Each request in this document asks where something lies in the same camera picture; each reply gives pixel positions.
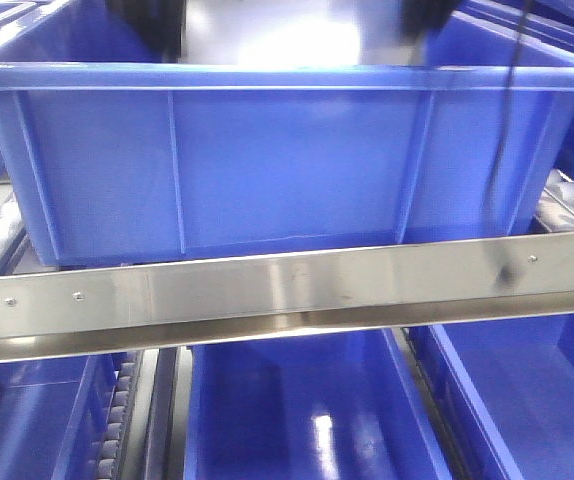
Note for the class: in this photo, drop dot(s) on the large blue plastic box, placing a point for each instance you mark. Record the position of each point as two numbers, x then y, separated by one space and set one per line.
117 157

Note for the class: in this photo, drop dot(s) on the blue bin lower centre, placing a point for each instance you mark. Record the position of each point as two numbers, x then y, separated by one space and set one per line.
333 406

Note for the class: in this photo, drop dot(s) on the blue bin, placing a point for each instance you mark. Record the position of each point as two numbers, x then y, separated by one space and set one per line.
505 390
333 406
53 416

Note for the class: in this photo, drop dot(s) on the blue bin lower right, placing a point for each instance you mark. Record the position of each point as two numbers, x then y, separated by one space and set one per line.
505 390

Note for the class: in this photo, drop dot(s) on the blue bin lower left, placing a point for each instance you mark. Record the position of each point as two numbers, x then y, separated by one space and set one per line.
53 416

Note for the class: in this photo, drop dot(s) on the steel shelf rail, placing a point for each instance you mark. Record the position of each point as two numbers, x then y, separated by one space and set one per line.
293 294

